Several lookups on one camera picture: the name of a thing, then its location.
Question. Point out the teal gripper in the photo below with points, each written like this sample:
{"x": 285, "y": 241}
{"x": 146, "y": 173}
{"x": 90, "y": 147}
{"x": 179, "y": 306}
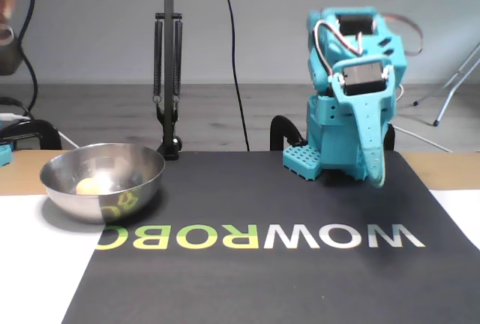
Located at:
{"x": 363, "y": 81}

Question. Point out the wooden ball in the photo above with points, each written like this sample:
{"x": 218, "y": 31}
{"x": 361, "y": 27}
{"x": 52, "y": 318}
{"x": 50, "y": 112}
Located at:
{"x": 88, "y": 187}

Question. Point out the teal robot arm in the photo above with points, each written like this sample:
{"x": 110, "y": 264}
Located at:
{"x": 318, "y": 132}

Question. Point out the person hand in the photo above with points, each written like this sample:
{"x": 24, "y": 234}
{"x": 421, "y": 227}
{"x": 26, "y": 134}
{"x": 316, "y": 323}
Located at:
{"x": 6, "y": 5}

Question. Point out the white folding stand legs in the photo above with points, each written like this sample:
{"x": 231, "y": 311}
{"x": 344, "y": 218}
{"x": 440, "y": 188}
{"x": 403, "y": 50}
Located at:
{"x": 446, "y": 102}

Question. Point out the metal bowl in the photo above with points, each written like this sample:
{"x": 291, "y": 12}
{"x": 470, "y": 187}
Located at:
{"x": 75, "y": 207}

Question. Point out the black WOWROBO printed mat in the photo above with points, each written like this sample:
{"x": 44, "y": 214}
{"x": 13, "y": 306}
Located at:
{"x": 262, "y": 282}

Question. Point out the black table clamp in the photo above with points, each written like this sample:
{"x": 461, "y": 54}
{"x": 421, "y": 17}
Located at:
{"x": 279, "y": 132}
{"x": 391, "y": 138}
{"x": 47, "y": 129}

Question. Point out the small teal printed part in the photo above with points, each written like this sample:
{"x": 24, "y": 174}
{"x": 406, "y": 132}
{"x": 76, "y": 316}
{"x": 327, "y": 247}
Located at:
{"x": 4, "y": 155}

